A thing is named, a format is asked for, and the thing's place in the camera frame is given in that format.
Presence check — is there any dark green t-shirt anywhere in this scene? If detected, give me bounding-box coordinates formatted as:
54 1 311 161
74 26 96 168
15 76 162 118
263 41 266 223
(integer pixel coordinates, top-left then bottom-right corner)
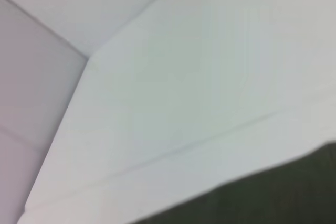
136 141 336 224

